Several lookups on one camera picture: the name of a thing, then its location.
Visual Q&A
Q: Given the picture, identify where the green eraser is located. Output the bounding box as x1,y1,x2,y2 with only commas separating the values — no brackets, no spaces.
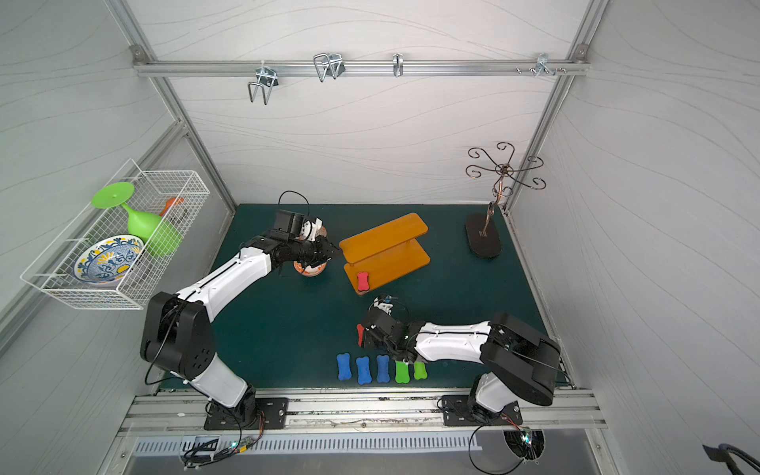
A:
414,361,428,381
395,361,411,384

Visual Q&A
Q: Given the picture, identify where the red eraser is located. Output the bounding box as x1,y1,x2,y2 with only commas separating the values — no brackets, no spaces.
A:
356,271,370,293
356,324,365,348

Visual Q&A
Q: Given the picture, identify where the blue eraser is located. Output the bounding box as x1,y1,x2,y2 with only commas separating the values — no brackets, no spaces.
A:
376,355,391,384
336,352,352,381
355,356,372,385

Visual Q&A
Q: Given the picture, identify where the orange two-tier shelf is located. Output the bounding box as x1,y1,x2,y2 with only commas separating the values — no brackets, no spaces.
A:
340,213,431,295

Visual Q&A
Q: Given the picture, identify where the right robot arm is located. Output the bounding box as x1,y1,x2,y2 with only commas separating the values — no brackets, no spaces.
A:
357,304,561,414

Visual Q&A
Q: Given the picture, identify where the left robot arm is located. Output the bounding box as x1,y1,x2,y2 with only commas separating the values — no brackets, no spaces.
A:
140,236,342,427

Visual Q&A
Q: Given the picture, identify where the orange patterned bowl front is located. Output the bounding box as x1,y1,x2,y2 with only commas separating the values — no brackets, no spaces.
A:
293,262,327,277

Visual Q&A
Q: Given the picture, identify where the metal jewelry stand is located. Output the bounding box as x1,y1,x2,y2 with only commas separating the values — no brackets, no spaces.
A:
464,142,546,259

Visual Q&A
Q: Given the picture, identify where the orange item in basket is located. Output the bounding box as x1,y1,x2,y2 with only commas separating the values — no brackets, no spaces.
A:
160,196,185,219

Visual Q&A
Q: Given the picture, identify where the green plastic goblet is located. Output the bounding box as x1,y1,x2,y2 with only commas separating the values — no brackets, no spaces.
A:
91,182,182,257

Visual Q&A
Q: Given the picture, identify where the double metal hook left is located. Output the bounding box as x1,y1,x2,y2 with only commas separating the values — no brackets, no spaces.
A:
247,65,279,105

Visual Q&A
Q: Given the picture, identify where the double metal hook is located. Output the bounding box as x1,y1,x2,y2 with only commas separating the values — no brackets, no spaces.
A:
313,53,346,82
247,65,279,105

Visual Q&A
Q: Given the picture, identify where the aluminium crossbar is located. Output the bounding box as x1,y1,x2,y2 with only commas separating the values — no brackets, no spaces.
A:
134,57,591,78

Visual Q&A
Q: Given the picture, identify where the double metal hook middle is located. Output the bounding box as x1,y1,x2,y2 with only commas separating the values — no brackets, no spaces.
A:
313,53,346,82

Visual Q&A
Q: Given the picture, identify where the blue yellow patterned bowl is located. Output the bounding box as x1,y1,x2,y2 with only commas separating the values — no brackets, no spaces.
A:
72,235,144,285

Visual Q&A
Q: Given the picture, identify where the single metal hook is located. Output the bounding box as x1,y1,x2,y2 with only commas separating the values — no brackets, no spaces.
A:
392,53,404,77

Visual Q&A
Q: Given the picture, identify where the metal hook right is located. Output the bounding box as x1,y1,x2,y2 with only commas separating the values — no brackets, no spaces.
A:
515,53,566,77

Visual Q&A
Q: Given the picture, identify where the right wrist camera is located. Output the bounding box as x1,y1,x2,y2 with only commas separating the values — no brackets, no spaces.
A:
372,295,397,316

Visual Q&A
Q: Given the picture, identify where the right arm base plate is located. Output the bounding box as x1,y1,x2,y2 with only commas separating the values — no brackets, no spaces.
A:
437,395,524,428

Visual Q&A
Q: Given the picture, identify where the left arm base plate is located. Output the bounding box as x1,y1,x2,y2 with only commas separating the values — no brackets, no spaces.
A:
203,398,290,431

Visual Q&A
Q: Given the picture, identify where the white wire basket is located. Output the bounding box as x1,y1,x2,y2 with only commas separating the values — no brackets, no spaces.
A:
21,160,210,310

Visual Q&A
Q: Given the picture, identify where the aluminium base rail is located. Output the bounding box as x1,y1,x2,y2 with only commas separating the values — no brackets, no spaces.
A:
118,387,608,437

